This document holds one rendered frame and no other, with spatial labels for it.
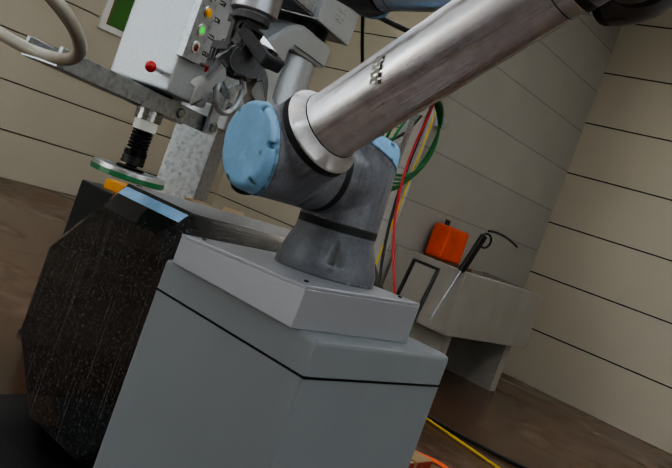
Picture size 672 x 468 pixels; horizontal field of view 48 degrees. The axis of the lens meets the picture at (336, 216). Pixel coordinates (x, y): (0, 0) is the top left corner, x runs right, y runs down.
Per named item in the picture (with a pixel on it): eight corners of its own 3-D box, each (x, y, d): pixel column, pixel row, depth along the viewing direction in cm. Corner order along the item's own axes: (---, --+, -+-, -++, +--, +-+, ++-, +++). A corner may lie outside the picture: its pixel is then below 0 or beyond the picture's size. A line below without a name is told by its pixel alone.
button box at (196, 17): (190, 62, 217) (224, -33, 216) (198, 65, 216) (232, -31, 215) (174, 54, 210) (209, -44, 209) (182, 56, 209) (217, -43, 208)
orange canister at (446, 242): (415, 254, 579) (430, 213, 578) (448, 264, 617) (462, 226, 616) (438, 263, 565) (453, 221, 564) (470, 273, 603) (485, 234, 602)
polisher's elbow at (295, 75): (241, 95, 288) (258, 46, 287) (284, 113, 297) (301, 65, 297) (260, 98, 271) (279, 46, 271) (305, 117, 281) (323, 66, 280)
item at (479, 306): (356, 354, 560) (397, 244, 557) (446, 364, 659) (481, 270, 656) (422, 390, 519) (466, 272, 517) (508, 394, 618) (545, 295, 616)
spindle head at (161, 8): (175, 110, 252) (221, -18, 251) (229, 129, 244) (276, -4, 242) (104, 81, 219) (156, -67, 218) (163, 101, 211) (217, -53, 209)
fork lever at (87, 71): (170, 121, 250) (175, 106, 250) (217, 138, 242) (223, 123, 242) (9, 50, 186) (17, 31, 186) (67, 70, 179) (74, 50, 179)
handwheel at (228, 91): (211, 113, 239) (227, 68, 239) (237, 122, 235) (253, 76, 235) (184, 101, 225) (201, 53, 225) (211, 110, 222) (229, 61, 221)
